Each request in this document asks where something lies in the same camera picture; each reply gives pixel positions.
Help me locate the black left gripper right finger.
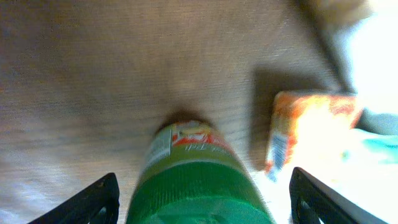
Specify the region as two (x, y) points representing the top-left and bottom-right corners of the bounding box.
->
(289, 167), (384, 224)

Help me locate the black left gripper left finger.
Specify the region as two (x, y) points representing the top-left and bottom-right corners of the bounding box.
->
(31, 173), (119, 224)

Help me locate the orange tissue packet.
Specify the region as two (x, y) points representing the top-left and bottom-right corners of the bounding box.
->
(265, 90), (363, 182)

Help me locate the teal wipes packet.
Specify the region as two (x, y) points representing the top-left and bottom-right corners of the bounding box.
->
(340, 129), (397, 175)

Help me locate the green capped bottle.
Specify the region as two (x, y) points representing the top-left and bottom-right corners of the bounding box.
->
(126, 121), (274, 223)

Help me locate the white tube with cork cap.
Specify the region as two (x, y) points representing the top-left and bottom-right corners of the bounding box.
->
(306, 0), (397, 114)

